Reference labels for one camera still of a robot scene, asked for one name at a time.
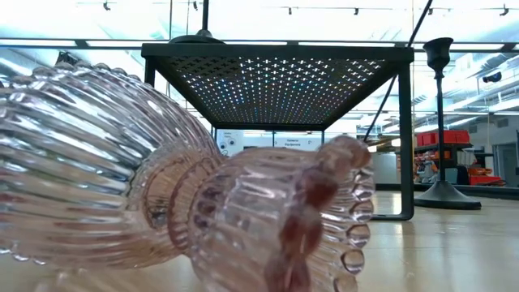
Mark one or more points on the tall black candlestick holder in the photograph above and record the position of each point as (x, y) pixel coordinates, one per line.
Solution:
(196, 39)
(440, 194)

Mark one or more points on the pink glass candle holder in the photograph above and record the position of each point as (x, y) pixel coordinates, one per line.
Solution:
(121, 162)

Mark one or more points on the black perforated metal shelf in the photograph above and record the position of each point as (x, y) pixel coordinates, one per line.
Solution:
(275, 52)

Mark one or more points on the black shelving unit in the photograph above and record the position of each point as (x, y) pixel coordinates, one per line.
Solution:
(456, 145)

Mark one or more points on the black spotlight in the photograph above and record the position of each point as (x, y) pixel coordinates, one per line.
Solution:
(67, 58)

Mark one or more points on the orange red storage bins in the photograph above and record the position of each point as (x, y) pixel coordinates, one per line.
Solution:
(484, 179)

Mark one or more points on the black ceiling camera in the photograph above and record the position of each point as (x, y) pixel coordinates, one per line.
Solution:
(492, 77)

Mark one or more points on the black aluminium table frame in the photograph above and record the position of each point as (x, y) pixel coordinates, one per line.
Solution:
(498, 191)

